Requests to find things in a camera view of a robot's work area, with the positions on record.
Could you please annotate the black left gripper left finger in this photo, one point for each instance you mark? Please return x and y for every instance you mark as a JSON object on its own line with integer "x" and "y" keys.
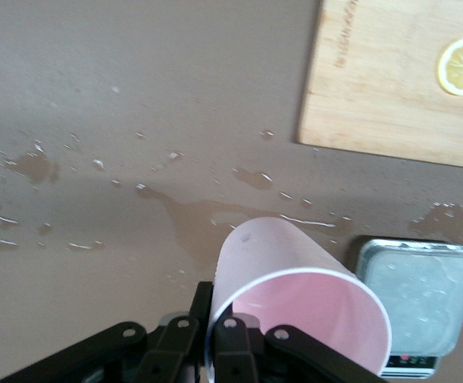
{"x": 155, "y": 351}

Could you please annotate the brown table cover mat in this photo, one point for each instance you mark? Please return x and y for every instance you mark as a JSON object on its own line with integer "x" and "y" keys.
{"x": 96, "y": 99}

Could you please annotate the silver digital kitchen scale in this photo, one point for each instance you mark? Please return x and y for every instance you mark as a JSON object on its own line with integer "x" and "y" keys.
{"x": 423, "y": 295}

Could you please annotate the wooden cutting board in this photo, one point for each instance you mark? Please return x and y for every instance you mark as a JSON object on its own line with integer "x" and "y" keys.
{"x": 375, "y": 88}

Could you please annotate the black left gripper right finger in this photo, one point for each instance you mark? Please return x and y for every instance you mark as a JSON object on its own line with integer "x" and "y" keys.
{"x": 255, "y": 359}

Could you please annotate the pink plastic cup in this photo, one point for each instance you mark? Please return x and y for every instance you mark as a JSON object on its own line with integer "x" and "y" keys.
{"x": 295, "y": 255}

